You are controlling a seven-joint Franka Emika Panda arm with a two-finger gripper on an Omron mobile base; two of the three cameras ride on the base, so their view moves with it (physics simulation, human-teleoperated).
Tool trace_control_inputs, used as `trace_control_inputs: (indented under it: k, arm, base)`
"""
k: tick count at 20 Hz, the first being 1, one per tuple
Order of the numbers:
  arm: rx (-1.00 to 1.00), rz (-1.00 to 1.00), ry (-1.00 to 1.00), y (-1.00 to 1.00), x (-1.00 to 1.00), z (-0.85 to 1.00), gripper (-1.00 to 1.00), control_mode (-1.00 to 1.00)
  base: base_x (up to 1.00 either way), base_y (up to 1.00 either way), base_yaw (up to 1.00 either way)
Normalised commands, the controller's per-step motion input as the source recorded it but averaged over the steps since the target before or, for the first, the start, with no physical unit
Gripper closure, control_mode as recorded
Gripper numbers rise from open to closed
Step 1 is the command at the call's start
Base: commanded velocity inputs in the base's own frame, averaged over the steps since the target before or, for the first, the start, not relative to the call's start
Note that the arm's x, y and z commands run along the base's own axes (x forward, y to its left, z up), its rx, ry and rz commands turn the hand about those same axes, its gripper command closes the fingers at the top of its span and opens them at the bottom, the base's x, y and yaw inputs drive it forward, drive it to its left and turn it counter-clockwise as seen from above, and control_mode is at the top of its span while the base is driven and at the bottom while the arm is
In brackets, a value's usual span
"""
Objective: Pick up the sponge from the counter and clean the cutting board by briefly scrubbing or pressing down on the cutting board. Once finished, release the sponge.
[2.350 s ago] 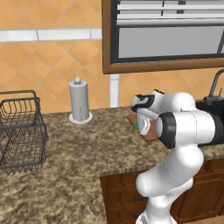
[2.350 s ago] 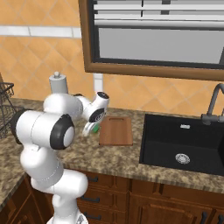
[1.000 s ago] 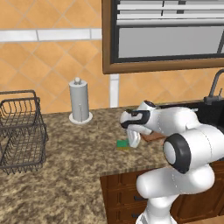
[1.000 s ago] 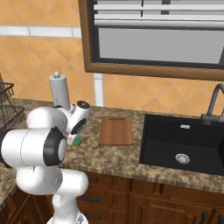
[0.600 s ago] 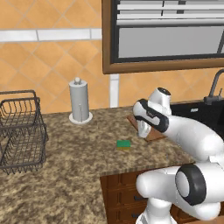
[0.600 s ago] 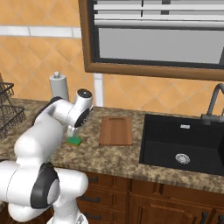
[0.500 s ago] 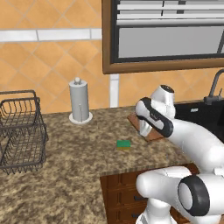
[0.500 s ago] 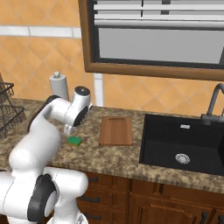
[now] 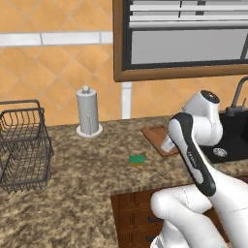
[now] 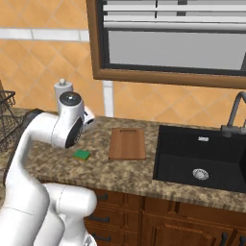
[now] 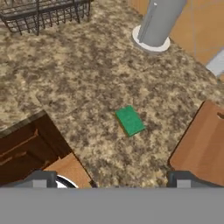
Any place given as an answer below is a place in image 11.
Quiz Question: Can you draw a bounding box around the dark brown wooden cabinet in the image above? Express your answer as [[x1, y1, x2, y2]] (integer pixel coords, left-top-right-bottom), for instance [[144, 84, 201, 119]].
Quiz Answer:
[[0, 109, 73, 187]]

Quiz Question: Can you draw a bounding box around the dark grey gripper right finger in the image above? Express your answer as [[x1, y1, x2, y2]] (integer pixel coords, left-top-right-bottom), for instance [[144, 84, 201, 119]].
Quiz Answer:
[[166, 170, 223, 189]]

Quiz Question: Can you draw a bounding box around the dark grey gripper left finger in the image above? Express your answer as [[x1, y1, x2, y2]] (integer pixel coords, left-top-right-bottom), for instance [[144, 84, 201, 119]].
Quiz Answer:
[[8, 170, 58, 189]]

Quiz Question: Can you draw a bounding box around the brown wooden cutting board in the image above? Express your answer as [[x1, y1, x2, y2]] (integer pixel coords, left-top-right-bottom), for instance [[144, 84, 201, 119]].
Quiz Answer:
[[168, 100, 224, 187]]

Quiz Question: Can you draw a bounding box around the black wire dish rack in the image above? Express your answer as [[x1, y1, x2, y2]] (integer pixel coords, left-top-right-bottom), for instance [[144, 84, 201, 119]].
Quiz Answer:
[[0, 0, 95, 37]]

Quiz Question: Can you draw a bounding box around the green sponge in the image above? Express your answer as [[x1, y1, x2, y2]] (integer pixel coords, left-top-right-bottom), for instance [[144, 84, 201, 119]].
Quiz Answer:
[[114, 105, 146, 137]]

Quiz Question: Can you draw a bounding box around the grey paper towel holder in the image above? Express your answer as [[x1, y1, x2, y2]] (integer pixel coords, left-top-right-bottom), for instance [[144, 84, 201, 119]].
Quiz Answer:
[[131, 0, 187, 53]]

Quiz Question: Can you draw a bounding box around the grey wall outlet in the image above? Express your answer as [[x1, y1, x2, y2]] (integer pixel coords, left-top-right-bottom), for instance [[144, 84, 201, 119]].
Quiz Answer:
[[206, 49, 224, 79]]

